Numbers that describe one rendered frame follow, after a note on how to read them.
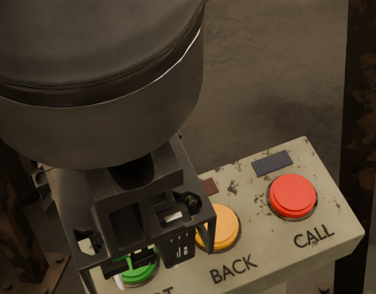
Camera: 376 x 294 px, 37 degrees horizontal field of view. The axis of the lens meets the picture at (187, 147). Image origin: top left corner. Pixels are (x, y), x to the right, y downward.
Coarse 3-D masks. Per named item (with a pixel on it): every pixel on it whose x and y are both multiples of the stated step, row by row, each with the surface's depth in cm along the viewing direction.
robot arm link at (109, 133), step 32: (192, 64) 20; (0, 96) 18; (128, 96) 18; (160, 96) 19; (192, 96) 21; (0, 128) 20; (32, 128) 19; (64, 128) 18; (96, 128) 19; (128, 128) 19; (160, 128) 20; (64, 160) 20; (96, 160) 20; (128, 160) 21
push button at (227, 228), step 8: (200, 208) 49; (216, 208) 49; (224, 208) 49; (224, 216) 48; (232, 216) 48; (216, 224) 48; (224, 224) 48; (232, 224) 48; (216, 232) 48; (224, 232) 48; (232, 232) 48; (200, 240) 48; (216, 240) 47; (224, 240) 47; (232, 240) 48; (216, 248) 48
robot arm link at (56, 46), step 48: (0, 0) 13; (48, 0) 14; (96, 0) 14; (144, 0) 15; (192, 0) 17; (0, 48) 15; (48, 48) 15; (96, 48) 15; (144, 48) 16; (48, 96) 17; (96, 96) 17
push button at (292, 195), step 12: (276, 180) 51; (288, 180) 50; (300, 180) 50; (276, 192) 50; (288, 192) 50; (300, 192) 50; (312, 192) 50; (276, 204) 49; (288, 204) 49; (300, 204) 49; (312, 204) 49; (288, 216) 49; (300, 216) 49
